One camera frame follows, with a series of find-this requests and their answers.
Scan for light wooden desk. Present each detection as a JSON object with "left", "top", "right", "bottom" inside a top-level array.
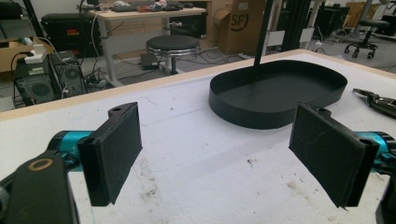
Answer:
[{"left": 88, "top": 7, "right": 207, "bottom": 88}]

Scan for black computer tower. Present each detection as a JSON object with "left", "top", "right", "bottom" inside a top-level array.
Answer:
[{"left": 13, "top": 50, "right": 89, "bottom": 106}]

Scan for black power brick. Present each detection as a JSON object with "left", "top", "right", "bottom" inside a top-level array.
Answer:
[{"left": 139, "top": 53, "right": 161, "bottom": 71}]

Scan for brown cardboard box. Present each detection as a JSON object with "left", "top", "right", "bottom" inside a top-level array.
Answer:
[{"left": 214, "top": 0, "right": 269, "bottom": 56}]

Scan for black office chair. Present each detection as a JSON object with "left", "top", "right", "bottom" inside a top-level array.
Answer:
[{"left": 344, "top": 19, "right": 392, "bottom": 60}]

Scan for black metal frame post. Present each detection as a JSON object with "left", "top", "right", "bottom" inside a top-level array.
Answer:
[{"left": 281, "top": 0, "right": 313, "bottom": 52}]

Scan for white power adapter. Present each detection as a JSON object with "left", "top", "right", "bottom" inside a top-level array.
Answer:
[{"left": 23, "top": 44, "right": 48, "bottom": 65}]

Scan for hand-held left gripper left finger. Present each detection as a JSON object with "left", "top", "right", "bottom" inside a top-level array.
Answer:
[{"left": 77, "top": 102, "right": 144, "bottom": 207}]

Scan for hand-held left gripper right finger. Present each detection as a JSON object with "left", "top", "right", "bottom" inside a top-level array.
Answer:
[{"left": 289, "top": 102, "right": 381, "bottom": 210}]

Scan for black keyboard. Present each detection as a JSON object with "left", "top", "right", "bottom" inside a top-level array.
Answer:
[{"left": 110, "top": 4, "right": 142, "bottom": 13}]

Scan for round black stool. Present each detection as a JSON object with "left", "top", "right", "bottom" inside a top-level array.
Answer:
[{"left": 145, "top": 35, "right": 201, "bottom": 76}]

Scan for black metal pole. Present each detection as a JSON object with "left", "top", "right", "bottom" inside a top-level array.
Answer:
[{"left": 253, "top": 0, "right": 275, "bottom": 67}]

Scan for black pliers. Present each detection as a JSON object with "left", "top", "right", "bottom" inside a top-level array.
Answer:
[{"left": 352, "top": 88, "right": 396, "bottom": 119}]

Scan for open cardboard box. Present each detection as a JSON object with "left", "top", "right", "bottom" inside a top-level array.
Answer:
[{"left": 0, "top": 36, "right": 54, "bottom": 75}]

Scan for black equipment case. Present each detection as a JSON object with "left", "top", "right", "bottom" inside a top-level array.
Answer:
[{"left": 40, "top": 12, "right": 103, "bottom": 59}]

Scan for black oval tray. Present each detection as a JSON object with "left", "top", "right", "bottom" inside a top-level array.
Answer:
[{"left": 208, "top": 59, "right": 348, "bottom": 131}]

